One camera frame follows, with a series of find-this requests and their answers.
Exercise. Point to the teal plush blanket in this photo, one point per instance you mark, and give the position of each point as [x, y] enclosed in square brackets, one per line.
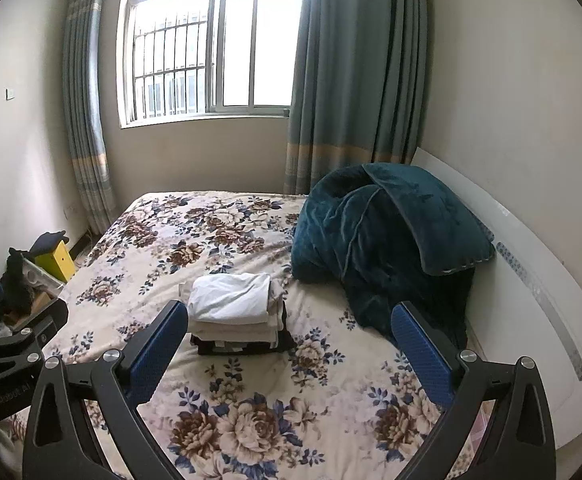
[386, 240]

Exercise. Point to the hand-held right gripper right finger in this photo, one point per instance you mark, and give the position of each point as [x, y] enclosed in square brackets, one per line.
[421, 352]

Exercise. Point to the wide grey-blue curtain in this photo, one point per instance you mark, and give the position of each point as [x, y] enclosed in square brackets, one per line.
[361, 85]

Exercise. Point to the floral bed sheet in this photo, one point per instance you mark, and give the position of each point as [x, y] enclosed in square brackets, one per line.
[181, 240]

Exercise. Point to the white headboard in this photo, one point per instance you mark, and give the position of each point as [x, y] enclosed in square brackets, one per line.
[546, 270]

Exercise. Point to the black bag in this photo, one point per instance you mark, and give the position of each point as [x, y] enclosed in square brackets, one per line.
[16, 280]

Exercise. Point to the black cloth on box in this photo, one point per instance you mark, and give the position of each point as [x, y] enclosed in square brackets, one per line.
[48, 240]

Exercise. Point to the white t-shirt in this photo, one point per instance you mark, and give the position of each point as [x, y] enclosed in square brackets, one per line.
[228, 297]

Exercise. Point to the yellow box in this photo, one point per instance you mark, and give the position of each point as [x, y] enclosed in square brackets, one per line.
[56, 262]

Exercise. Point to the cardboard box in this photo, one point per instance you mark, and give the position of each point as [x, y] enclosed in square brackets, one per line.
[38, 305]

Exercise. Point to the stack of beige clothes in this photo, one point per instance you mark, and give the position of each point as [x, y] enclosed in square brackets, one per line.
[241, 332]

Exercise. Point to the white side rack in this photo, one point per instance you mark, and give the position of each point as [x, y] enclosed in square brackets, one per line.
[41, 277]

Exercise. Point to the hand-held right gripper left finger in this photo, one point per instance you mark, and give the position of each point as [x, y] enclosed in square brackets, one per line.
[155, 352]

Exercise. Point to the wall switch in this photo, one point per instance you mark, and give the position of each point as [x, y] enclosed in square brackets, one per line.
[11, 93]

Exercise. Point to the barred window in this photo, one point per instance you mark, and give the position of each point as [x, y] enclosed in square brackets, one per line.
[211, 50]

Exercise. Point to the narrow grey-blue curtain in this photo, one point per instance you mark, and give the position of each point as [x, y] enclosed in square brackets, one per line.
[88, 110]

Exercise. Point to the pink mattress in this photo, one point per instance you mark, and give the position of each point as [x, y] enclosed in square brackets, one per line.
[483, 432]

